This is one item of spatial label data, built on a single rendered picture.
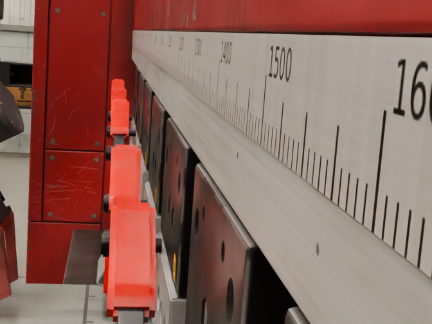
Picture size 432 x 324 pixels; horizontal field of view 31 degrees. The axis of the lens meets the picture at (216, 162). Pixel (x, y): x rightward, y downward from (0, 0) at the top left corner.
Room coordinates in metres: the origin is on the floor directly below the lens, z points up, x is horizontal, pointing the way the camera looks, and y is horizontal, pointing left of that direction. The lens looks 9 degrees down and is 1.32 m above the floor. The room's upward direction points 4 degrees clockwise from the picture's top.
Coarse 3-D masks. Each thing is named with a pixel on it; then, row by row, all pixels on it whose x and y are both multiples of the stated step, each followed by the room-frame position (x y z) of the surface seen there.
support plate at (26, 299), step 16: (16, 288) 0.92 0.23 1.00; (32, 288) 0.92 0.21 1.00; (48, 288) 0.93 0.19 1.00; (64, 288) 0.93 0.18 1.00; (80, 288) 0.93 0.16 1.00; (96, 288) 0.94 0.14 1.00; (0, 304) 0.86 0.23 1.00; (16, 304) 0.86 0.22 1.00; (32, 304) 0.87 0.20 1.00; (48, 304) 0.87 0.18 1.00; (64, 304) 0.87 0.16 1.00; (80, 304) 0.88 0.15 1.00; (96, 304) 0.88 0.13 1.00; (0, 320) 0.81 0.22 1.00; (16, 320) 0.81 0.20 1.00; (32, 320) 0.82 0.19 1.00; (48, 320) 0.82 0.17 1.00; (64, 320) 0.82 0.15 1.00; (80, 320) 0.83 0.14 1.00; (96, 320) 0.83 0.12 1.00
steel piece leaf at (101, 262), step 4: (100, 256) 0.91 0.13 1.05; (100, 260) 0.89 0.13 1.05; (104, 260) 0.86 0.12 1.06; (100, 264) 0.87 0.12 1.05; (104, 264) 0.85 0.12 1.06; (100, 268) 0.86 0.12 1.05; (104, 268) 0.83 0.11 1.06; (100, 272) 0.84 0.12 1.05; (100, 276) 0.83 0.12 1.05; (96, 280) 0.83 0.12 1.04; (100, 280) 0.84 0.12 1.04; (100, 284) 0.83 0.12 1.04
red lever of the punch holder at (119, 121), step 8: (112, 104) 0.97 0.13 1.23; (120, 104) 0.97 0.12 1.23; (128, 104) 0.97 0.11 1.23; (112, 112) 0.96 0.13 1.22; (120, 112) 0.96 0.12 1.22; (128, 112) 0.96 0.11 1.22; (112, 120) 0.95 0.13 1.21; (120, 120) 0.95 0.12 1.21; (128, 120) 0.95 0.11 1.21; (112, 128) 0.94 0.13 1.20; (120, 128) 0.94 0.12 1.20; (128, 128) 0.94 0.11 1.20; (112, 136) 0.93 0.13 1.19; (120, 136) 0.93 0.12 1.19; (128, 136) 0.94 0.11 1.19; (120, 144) 0.92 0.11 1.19
